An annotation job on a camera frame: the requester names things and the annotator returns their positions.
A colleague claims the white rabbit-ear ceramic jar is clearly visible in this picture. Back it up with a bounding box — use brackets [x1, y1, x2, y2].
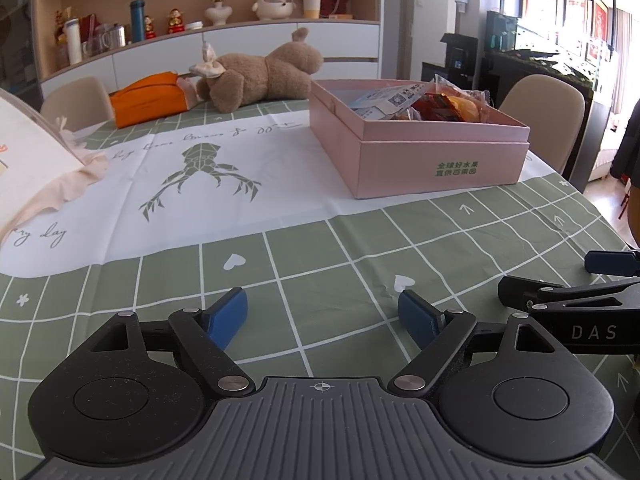
[251, 0, 293, 22]

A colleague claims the white sideboard cabinet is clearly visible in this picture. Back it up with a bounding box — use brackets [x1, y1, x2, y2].
[40, 20, 381, 101]

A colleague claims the fish tank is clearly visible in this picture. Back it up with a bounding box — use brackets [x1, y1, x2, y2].
[482, 0, 618, 111]

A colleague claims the orange tissue pack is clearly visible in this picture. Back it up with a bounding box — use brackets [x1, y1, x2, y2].
[109, 72, 193, 128]

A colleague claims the white vase with flowers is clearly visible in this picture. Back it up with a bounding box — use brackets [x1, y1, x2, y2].
[205, 0, 233, 26]

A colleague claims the white tumbler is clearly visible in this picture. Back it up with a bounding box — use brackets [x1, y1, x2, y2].
[64, 18, 83, 65]

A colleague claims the metal mug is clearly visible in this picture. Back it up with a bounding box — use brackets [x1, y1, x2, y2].
[102, 23, 126, 51]

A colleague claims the brown plush toy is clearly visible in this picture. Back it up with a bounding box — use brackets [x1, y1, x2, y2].
[189, 27, 325, 113]

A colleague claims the white gift bag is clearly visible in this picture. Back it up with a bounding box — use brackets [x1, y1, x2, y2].
[0, 87, 108, 246]

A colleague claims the pink cardboard box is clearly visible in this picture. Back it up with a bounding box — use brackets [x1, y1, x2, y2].
[308, 78, 531, 201]

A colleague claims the bread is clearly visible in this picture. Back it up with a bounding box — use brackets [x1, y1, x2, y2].
[434, 74, 489, 123]

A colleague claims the black water dispenser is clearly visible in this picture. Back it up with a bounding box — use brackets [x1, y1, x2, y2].
[422, 32, 481, 93]

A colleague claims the dark glass-door cabinet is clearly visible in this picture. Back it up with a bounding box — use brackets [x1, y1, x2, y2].
[0, 0, 41, 111]

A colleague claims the red chili strip packet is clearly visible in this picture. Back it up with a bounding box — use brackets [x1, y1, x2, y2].
[395, 94, 451, 122]

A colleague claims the beige chair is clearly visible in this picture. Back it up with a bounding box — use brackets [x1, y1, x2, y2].
[40, 76, 115, 133]
[499, 74, 587, 181]

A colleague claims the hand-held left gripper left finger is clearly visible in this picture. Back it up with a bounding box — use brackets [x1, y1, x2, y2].
[85, 287, 253, 395]

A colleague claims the blue snack packet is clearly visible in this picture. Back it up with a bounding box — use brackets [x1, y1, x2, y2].
[349, 85, 432, 121]

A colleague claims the blue thermos bottle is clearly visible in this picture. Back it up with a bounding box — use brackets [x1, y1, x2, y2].
[130, 0, 146, 43]

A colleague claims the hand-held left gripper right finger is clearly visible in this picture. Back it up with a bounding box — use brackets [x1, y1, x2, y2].
[391, 290, 563, 395]

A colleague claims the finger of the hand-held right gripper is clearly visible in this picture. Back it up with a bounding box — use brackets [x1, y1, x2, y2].
[584, 250, 640, 277]
[500, 275, 640, 313]

